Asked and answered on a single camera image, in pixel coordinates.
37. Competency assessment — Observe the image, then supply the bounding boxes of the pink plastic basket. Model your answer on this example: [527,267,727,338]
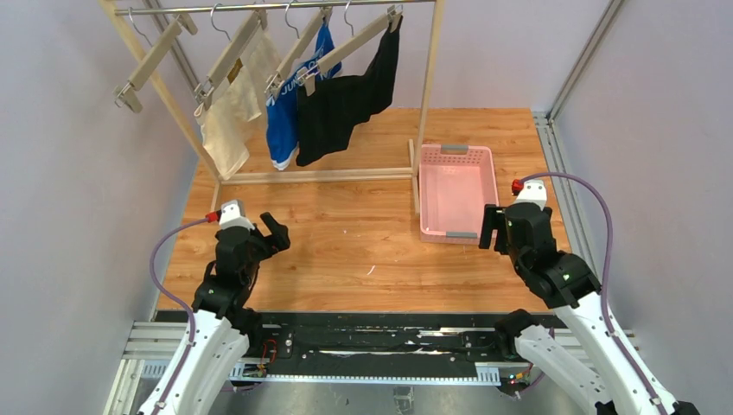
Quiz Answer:
[418,144,499,246]

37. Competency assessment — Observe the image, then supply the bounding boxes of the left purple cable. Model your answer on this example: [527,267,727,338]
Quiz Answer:
[149,211,221,415]

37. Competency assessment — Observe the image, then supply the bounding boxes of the cream cotton underwear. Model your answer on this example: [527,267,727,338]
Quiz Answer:
[194,29,281,180]

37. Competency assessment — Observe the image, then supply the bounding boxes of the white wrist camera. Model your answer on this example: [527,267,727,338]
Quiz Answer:
[219,199,256,230]
[512,179,548,210]

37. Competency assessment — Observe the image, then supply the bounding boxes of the wooden clip hanger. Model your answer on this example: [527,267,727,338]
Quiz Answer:
[114,8,198,113]
[194,3,267,118]

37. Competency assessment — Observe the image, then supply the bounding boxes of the empty wooden clip hanger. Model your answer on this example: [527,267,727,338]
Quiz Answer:
[114,8,198,113]

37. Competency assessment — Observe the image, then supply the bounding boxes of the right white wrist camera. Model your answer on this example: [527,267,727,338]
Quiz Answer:
[512,179,548,210]

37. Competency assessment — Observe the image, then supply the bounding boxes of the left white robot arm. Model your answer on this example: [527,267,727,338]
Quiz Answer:
[138,208,290,414]

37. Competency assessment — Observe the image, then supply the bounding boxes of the black underwear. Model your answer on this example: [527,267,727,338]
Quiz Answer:
[296,23,402,167]

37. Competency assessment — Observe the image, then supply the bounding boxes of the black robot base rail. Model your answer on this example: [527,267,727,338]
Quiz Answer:
[228,311,530,386]

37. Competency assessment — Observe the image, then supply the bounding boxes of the wooden clothes rack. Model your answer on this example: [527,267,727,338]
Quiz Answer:
[99,1,445,211]

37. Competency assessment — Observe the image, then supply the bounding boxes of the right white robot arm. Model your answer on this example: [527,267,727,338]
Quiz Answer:
[479,201,698,414]

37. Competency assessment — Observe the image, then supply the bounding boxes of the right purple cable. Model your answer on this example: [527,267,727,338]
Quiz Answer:
[511,172,670,415]

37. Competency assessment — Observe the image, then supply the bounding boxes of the blue underwear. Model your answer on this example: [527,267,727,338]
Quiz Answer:
[265,22,335,171]

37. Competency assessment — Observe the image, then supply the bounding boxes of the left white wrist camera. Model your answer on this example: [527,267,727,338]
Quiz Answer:
[219,199,256,230]

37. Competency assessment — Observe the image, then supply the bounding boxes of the purple cable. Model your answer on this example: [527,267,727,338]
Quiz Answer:
[511,172,670,415]
[149,211,221,415]

